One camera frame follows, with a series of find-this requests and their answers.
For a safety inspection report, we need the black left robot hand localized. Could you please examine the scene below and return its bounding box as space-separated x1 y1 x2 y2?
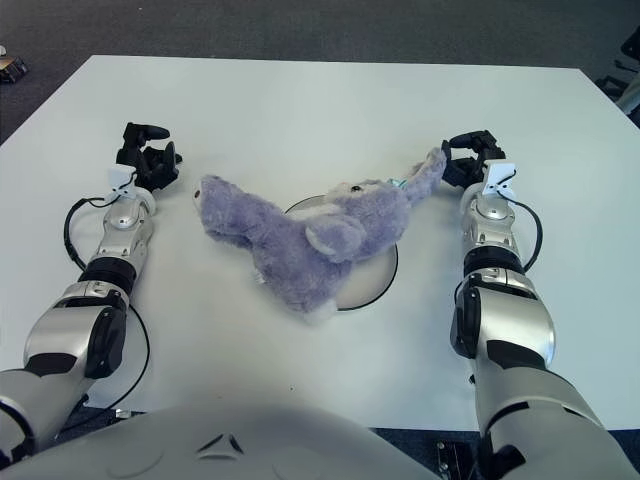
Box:
115 122 182 194

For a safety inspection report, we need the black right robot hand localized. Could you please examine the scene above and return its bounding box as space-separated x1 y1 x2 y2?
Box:
440 129 506 189

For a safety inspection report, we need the purple plush bunny doll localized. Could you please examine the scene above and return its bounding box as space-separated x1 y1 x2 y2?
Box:
192 147 449 326

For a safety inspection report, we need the white plate with black rim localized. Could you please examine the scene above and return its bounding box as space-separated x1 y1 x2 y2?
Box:
282 195 400 312

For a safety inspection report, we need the black and grey office chair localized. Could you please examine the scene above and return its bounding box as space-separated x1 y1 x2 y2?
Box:
594 34 640 119

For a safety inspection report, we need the grey robot torso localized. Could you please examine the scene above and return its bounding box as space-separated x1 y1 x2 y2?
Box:
0 399 441 480

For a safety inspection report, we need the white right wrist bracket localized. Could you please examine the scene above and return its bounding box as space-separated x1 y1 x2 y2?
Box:
482 160 516 199

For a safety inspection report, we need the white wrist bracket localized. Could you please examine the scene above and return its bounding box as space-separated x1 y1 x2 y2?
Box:
482 160 516 199
108 167 139 201

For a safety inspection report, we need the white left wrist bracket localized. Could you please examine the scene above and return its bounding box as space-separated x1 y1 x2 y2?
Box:
108 167 139 201

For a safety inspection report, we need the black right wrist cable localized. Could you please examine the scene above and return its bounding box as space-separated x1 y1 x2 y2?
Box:
512 197 544 274

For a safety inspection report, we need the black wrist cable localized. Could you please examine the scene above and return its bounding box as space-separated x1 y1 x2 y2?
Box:
512 197 544 274
63 197 114 271

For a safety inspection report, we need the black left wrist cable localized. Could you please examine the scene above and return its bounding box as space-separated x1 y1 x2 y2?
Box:
63 197 114 271

